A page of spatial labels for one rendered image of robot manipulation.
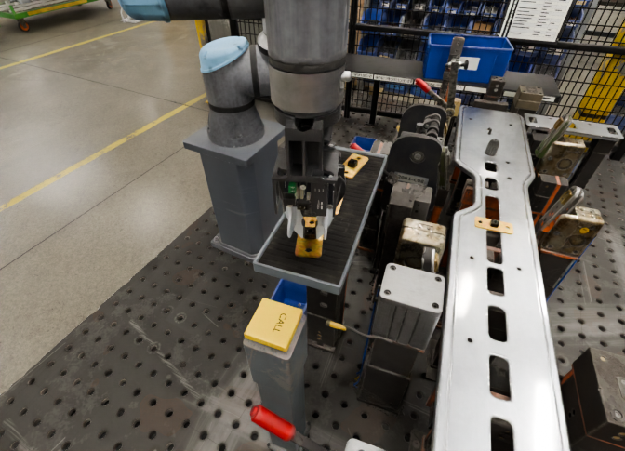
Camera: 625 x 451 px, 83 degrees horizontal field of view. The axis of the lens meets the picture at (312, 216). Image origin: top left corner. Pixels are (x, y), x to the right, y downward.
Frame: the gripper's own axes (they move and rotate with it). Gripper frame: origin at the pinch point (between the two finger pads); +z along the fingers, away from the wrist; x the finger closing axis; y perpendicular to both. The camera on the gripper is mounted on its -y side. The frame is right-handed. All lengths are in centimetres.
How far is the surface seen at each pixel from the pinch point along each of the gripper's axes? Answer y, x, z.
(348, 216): -9.0, 5.9, 5.5
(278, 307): 10.4, -3.5, 5.5
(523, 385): 11.2, 34.7, 21.5
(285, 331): 13.9, -2.0, 5.5
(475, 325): 1.0, 30.0, 21.5
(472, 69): -108, 54, 13
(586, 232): -25, 61, 21
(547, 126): -78, 74, 21
